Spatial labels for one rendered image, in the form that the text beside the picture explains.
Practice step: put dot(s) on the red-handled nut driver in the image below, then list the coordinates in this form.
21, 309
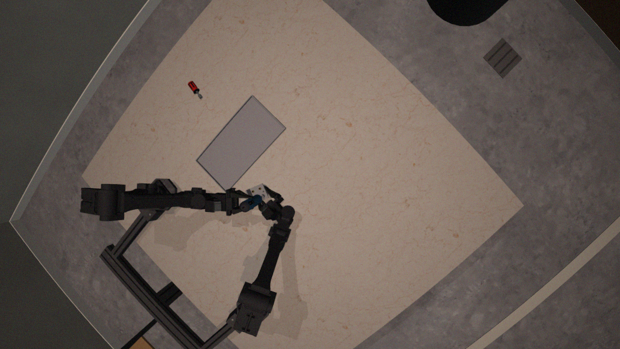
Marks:
194, 88

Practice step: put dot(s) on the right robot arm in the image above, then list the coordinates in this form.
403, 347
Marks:
257, 298

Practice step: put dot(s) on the grey l-shaped metal bracket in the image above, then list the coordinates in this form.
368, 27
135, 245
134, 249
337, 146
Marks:
257, 191

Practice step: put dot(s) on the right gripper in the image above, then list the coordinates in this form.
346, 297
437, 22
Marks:
272, 194

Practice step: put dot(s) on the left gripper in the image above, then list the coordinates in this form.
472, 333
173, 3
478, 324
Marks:
232, 200

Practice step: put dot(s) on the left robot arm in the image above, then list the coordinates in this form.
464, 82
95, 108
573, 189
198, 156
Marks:
114, 201

